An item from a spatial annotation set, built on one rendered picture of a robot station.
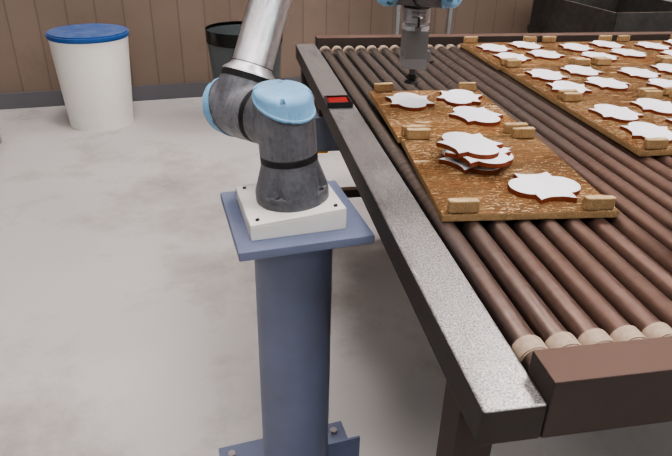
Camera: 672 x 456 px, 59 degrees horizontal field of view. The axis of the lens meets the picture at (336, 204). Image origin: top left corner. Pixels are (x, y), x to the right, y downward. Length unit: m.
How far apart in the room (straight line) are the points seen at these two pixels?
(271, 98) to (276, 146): 0.09
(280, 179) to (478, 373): 0.55
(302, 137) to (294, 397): 0.63
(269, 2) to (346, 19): 3.99
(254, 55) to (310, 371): 0.71
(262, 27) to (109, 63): 3.13
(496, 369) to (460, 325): 0.09
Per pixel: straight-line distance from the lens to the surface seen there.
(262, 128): 1.13
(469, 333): 0.87
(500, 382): 0.81
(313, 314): 1.30
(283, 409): 1.48
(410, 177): 1.31
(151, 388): 2.15
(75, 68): 4.33
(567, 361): 0.81
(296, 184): 1.15
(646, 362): 0.85
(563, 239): 1.15
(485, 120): 1.63
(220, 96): 1.23
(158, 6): 4.95
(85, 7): 4.97
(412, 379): 2.13
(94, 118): 4.43
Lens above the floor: 1.45
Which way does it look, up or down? 27 degrees down
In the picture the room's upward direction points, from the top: 1 degrees clockwise
